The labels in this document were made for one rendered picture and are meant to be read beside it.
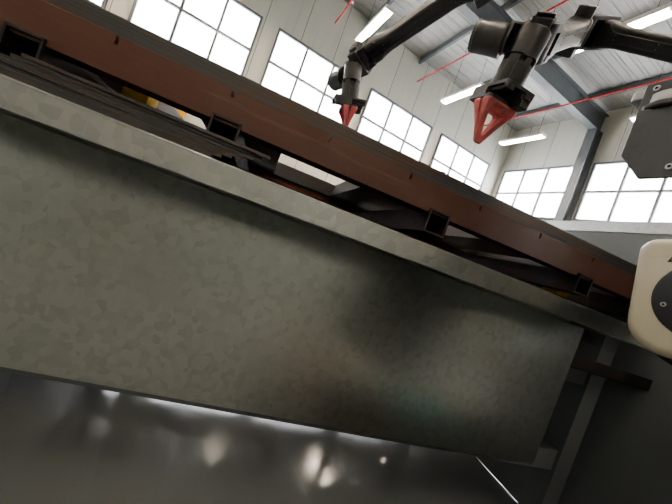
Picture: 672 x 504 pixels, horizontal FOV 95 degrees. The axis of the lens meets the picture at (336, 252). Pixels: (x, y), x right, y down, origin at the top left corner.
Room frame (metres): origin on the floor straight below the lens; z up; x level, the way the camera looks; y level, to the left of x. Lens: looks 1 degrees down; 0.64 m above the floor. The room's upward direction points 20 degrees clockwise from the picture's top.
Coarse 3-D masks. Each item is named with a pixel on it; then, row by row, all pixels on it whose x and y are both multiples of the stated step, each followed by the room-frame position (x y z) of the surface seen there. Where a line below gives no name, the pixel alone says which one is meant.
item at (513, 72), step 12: (504, 60) 0.57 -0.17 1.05; (516, 60) 0.55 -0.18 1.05; (528, 60) 0.55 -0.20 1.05; (504, 72) 0.56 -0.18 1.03; (516, 72) 0.55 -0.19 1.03; (528, 72) 0.56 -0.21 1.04; (492, 84) 0.57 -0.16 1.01; (504, 84) 0.54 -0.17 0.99; (516, 84) 0.54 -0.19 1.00; (504, 96) 0.58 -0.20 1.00; (528, 96) 0.55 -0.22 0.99
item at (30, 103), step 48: (0, 96) 0.29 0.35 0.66; (48, 96) 0.30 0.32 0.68; (96, 144) 0.48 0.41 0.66; (144, 144) 0.33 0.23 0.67; (240, 192) 0.36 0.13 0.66; (288, 192) 0.37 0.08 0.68; (384, 240) 0.41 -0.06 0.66; (480, 288) 0.69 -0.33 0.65; (528, 288) 0.48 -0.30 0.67; (624, 336) 0.54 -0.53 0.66
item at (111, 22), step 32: (64, 0) 0.49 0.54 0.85; (128, 32) 0.52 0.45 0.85; (192, 64) 0.55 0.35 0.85; (256, 96) 0.58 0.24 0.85; (320, 128) 0.61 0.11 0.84; (256, 160) 1.06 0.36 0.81; (416, 160) 0.67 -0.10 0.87; (320, 192) 1.27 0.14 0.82; (352, 192) 1.01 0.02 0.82; (480, 192) 0.72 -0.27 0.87; (544, 224) 0.78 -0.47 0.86; (512, 256) 1.13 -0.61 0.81; (608, 256) 0.85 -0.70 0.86
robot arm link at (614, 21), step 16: (608, 16) 0.81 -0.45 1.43; (592, 32) 0.86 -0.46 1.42; (608, 32) 0.81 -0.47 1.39; (624, 32) 0.79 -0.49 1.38; (640, 32) 0.76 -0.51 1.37; (656, 32) 0.75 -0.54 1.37; (576, 48) 0.84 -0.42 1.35; (592, 48) 0.86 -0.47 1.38; (608, 48) 0.82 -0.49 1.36; (624, 48) 0.79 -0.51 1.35; (640, 48) 0.76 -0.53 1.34; (656, 48) 0.74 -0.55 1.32
